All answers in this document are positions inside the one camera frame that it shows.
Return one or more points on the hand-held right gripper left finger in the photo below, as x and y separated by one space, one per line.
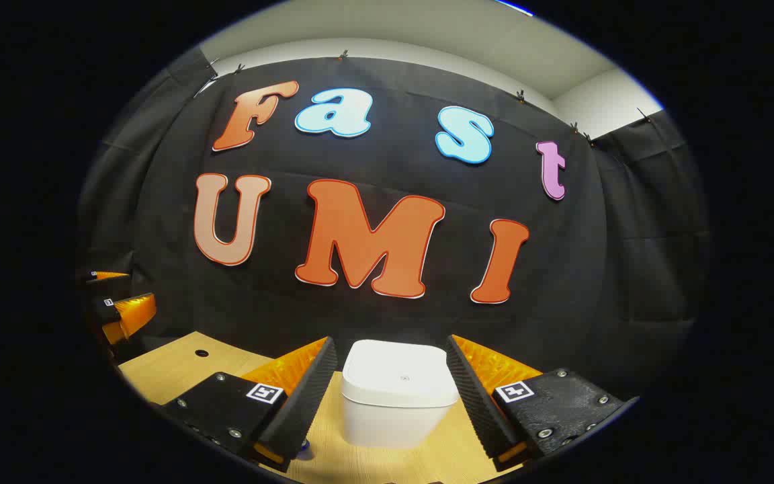
306 396

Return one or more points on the wooden desktop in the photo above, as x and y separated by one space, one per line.
179 370

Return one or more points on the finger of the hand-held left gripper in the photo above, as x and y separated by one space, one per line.
108 275
132 314

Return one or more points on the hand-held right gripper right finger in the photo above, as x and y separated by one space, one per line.
471 396

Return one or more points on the white desktop garbage bin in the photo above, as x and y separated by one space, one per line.
394 417

